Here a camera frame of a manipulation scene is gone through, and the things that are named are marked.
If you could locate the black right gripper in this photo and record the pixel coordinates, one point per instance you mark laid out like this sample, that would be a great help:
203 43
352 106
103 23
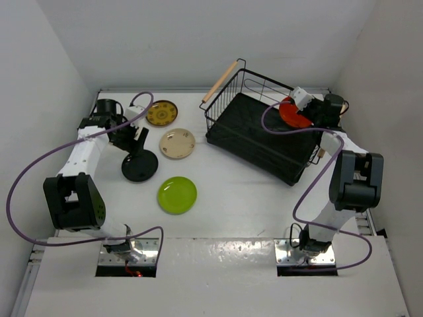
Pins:
304 113

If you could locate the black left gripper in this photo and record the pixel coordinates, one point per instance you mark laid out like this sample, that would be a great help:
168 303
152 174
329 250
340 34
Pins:
133 146

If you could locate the black plate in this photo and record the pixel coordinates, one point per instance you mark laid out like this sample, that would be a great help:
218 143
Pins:
141 167

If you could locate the orange plate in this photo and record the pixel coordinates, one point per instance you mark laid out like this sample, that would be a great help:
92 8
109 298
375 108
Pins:
288 112

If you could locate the beige floral plate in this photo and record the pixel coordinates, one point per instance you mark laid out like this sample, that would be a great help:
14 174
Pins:
177 143

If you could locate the brown patterned plate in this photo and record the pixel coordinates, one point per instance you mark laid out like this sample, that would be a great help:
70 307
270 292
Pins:
162 113

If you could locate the green plate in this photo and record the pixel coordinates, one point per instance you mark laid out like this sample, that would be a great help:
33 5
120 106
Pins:
177 195

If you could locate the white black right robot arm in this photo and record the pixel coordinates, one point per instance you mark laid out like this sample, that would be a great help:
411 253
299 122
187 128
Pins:
356 181

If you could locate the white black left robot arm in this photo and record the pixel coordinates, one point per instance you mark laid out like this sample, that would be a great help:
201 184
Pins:
73 200

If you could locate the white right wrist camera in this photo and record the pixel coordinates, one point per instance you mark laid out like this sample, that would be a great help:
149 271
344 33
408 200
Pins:
300 97

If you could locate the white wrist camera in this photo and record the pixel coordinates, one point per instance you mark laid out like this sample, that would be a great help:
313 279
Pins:
300 97
131 112

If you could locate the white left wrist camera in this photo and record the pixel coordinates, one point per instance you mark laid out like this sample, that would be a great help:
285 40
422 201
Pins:
131 112

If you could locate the black wire dish rack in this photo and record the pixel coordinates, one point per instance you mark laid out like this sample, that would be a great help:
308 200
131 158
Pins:
242 117

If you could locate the left wooden rack handle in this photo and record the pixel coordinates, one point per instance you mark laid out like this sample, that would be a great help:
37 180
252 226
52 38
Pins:
219 82

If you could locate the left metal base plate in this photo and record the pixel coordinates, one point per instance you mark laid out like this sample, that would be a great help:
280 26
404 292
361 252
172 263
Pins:
137 252

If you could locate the metal base plate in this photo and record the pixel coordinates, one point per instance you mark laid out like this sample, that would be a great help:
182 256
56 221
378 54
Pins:
288 256
137 252

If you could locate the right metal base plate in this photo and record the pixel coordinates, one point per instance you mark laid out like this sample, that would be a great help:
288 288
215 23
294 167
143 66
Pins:
288 256

